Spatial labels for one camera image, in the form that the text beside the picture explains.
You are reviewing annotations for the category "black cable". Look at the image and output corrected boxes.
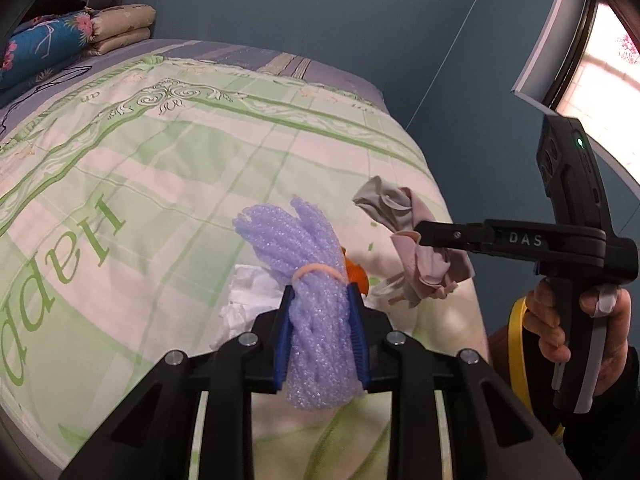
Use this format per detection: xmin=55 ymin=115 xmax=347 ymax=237
xmin=0 ymin=62 xmax=93 ymax=133

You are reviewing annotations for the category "purple foam net bundle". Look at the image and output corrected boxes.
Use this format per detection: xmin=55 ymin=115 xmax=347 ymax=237
xmin=231 ymin=194 xmax=368 ymax=411

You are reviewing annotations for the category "small orange plastic piece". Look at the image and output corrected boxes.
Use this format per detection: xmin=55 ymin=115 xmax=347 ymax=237
xmin=344 ymin=247 xmax=370 ymax=297

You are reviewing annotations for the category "yellow band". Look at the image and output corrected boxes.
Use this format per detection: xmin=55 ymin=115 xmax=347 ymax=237
xmin=507 ymin=296 xmax=566 ymax=441

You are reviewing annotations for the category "crumpled white paper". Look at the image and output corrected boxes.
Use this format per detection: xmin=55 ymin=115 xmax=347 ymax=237
xmin=218 ymin=264 xmax=288 ymax=343

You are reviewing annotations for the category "green patterned quilt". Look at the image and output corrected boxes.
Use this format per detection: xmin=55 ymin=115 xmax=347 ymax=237
xmin=0 ymin=52 xmax=488 ymax=480

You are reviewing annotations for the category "grey striped bedsheet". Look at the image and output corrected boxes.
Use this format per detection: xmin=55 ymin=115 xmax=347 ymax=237
xmin=0 ymin=37 xmax=388 ymax=121

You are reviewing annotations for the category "beige folded quilt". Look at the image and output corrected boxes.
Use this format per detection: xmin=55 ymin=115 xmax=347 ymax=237
xmin=82 ymin=4 xmax=157 ymax=58

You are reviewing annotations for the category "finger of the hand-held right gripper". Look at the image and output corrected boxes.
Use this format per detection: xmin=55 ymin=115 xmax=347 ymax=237
xmin=414 ymin=220 xmax=493 ymax=256

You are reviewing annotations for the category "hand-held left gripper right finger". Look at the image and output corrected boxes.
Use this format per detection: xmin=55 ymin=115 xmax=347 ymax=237
xmin=346 ymin=282 xmax=583 ymax=480

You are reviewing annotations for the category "blue floral pillow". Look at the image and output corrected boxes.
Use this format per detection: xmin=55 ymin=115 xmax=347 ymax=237
xmin=0 ymin=12 xmax=96 ymax=92

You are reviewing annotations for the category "window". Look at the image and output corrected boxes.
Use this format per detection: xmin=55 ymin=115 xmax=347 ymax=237
xmin=512 ymin=0 xmax=640 ymax=183

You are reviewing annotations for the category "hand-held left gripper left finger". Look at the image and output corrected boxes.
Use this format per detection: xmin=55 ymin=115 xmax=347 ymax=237
xmin=59 ymin=284 xmax=296 ymax=480

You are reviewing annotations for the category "beige rubber band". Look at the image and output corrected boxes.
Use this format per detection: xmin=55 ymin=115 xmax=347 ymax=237
xmin=291 ymin=263 xmax=347 ymax=288

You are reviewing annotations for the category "person's right hand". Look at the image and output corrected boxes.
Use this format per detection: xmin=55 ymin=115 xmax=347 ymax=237
xmin=522 ymin=279 xmax=632 ymax=400

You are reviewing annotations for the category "pink grey cloth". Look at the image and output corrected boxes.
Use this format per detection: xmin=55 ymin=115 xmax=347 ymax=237
xmin=352 ymin=176 xmax=475 ymax=308

